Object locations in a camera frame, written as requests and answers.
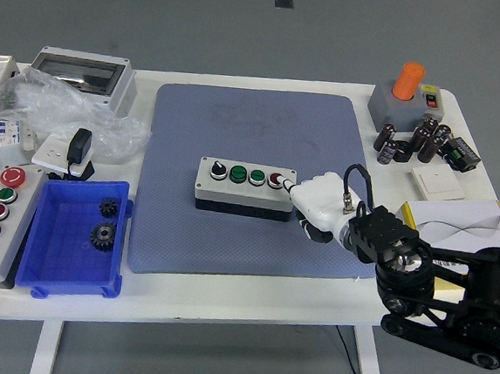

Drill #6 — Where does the grey block holder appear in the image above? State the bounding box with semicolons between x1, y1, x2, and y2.
365;77;431;136

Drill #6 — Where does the white switch with yellow label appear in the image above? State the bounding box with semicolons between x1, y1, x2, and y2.
417;83;447;122

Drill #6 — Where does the large black gear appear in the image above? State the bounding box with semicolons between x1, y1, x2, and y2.
89;221;119;253

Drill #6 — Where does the grey five-button control box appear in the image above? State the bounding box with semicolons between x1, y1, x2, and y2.
0;163;49;293

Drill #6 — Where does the grey sleeved capacitor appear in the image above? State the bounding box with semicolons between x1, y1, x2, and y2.
376;139;399;167

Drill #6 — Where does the grey four-button control box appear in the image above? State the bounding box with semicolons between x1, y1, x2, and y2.
192;154;299;223

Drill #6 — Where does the white circuit breaker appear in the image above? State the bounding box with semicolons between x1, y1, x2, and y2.
0;117;25;163

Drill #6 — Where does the grey-blue table mat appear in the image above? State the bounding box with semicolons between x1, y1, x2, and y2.
124;77;393;295

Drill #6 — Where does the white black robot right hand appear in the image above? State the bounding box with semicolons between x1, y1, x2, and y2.
266;166;356;247

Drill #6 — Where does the black ring-shaped part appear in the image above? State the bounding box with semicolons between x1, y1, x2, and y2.
393;139;415;165

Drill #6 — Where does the grey enclosure with clear lid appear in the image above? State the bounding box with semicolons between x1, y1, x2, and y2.
24;44;139;119

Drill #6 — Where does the black power adapter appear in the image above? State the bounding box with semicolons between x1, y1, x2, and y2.
65;126;95;167

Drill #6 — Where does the orange cylinder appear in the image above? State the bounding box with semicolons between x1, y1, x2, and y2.
392;60;427;102

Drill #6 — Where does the white and yellow booklet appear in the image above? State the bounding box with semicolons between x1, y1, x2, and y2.
387;190;500;311

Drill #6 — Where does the clear plastic bag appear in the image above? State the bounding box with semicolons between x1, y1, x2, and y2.
0;63;158;164

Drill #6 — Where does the black module with green terminals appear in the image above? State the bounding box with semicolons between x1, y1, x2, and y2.
437;133;483;174

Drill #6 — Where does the white wall switch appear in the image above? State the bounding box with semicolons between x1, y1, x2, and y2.
408;164;469;204

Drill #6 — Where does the small black gear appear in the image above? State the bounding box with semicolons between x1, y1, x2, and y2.
97;197;121;220

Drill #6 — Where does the blue plastic bin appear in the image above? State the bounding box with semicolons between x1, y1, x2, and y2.
13;171;137;307

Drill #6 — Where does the white table leg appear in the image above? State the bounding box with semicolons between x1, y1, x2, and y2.
349;325;392;374
28;318;65;374

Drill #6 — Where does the white wall socket plate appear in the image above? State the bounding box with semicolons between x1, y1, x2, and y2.
30;132;100;180

